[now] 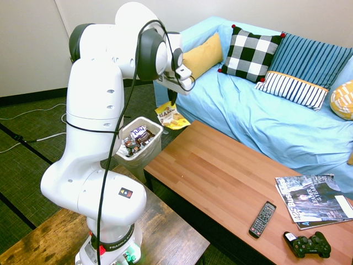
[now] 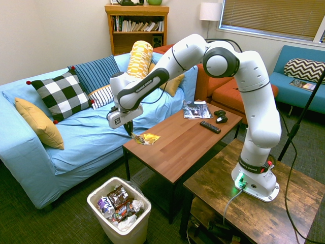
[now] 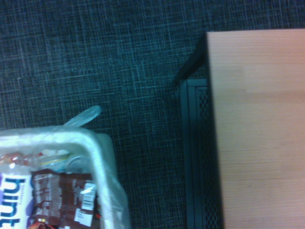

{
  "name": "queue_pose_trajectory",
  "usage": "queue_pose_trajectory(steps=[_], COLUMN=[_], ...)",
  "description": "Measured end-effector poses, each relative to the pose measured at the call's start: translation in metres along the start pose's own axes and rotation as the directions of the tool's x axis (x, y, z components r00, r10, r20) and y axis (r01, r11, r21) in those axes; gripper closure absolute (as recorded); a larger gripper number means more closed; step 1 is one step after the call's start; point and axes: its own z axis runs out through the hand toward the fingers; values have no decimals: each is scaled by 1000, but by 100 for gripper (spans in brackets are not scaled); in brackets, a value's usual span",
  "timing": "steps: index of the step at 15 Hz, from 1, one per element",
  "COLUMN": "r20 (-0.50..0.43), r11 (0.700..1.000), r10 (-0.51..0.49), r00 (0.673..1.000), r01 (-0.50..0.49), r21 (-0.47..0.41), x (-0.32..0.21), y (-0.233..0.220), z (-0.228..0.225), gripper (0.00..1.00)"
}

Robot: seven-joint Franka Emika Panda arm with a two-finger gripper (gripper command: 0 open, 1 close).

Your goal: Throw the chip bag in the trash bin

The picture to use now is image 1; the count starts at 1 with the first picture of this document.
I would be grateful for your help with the grey plastic trash bin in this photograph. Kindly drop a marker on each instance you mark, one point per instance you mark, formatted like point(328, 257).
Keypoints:
point(137, 171)

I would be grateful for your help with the magazine with white edge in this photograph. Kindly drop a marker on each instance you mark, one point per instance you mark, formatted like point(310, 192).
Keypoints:
point(313, 225)

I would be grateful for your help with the yellow baked chips bag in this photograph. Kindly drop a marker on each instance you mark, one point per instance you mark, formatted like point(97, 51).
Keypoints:
point(172, 117)

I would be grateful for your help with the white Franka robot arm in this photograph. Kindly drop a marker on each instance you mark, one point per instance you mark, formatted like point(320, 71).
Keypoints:
point(93, 110)

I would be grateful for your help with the yellow white patterned pillow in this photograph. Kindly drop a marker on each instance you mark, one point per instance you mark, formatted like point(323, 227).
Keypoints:
point(343, 100)

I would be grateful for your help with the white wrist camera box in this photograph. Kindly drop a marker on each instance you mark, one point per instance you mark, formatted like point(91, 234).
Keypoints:
point(183, 72)

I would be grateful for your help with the black game controller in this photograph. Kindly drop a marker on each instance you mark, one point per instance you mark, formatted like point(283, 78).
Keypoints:
point(311, 245)

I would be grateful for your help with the brown snack wrapper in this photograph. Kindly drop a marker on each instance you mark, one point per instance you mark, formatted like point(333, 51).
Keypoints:
point(146, 137)

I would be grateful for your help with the business magazine with photo cover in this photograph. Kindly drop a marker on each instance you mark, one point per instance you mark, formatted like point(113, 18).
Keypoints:
point(311, 197)

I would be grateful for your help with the blue striped pillow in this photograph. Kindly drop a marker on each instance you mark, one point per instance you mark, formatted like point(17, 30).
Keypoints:
point(309, 59)

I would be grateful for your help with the black remote control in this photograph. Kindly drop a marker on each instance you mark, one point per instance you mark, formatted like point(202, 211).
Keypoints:
point(262, 220)

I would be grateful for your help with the crumpled mixed trash wrappers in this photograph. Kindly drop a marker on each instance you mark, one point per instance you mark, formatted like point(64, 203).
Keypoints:
point(131, 147)

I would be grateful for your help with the light blue covered sofa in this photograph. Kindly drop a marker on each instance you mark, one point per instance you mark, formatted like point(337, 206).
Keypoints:
point(248, 116)

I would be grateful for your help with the black white checkered pillow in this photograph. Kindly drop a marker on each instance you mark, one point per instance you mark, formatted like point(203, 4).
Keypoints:
point(249, 53)

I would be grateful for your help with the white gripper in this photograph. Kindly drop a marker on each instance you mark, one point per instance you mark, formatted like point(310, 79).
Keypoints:
point(180, 86)

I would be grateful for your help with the mustard yellow pillow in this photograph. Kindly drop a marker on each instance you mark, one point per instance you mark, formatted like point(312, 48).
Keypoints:
point(202, 56)

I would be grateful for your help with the navy white striped pillow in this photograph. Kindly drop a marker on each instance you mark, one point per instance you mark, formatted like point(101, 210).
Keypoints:
point(292, 89)

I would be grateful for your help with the white bin with snacks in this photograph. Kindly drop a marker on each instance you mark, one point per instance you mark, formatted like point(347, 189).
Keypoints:
point(151, 153)

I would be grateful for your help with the purple snack wrapper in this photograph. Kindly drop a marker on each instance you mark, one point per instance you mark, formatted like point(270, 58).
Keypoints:
point(138, 133)

